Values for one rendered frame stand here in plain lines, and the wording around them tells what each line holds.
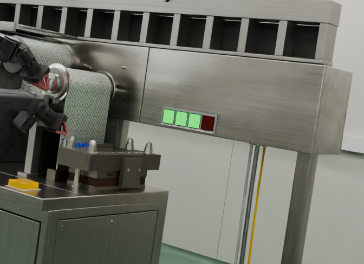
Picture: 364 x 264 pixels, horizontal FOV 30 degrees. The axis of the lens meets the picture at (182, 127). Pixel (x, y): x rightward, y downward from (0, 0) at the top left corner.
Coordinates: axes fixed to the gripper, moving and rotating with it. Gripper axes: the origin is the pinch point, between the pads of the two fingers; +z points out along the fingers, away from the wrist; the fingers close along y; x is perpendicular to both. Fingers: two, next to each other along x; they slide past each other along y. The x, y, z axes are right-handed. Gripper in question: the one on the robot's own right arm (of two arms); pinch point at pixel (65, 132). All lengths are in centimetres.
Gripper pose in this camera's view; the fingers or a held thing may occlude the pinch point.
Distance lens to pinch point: 252.7
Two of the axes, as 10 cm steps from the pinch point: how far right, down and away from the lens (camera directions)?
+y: 8.1, 1.6, -5.7
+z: 4.2, 5.2, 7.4
